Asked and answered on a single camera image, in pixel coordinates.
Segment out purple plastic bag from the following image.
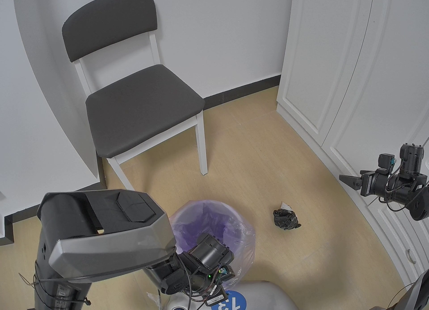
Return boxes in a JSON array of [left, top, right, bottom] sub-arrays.
[[168, 199, 257, 284]]

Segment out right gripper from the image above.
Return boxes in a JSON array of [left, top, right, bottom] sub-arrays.
[[339, 169, 408, 200]]

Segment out black plastic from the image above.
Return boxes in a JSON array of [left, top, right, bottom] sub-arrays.
[[272, 209, 301, 232]]

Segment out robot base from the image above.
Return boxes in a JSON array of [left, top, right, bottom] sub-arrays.
[[168, 280, 295, 310]]

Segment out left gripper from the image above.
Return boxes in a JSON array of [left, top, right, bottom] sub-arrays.
[[192, 273, 228, 309]]

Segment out white trash bin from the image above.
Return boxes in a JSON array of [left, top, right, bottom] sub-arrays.
[[170, 200, 242, 282]]

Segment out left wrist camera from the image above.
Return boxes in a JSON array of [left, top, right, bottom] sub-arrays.
[[214, 263, 236, 284]]

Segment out grey padded white chair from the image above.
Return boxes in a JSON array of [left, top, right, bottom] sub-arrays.
[[62, 0, 208, 195]]

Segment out white wardrobe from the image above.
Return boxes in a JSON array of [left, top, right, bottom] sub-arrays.
[[276, 0, 429, 289]]

